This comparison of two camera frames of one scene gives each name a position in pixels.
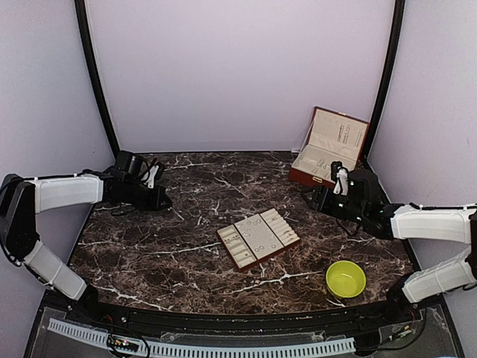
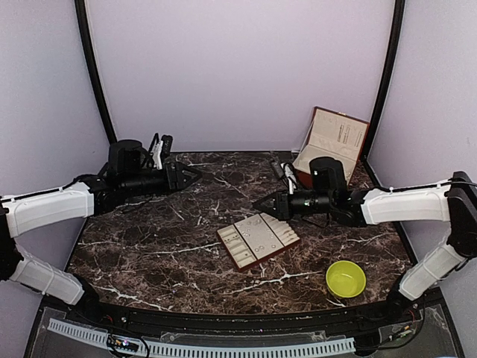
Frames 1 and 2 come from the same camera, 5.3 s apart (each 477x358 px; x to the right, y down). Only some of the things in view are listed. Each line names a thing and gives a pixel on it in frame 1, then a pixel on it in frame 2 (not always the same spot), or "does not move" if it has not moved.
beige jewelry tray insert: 253,239 does not move
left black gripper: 156,205 -> 179,183
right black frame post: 393,60 does not move
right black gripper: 322,192 -> 282,202
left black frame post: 81,19 does not move
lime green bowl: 346,279 does not move
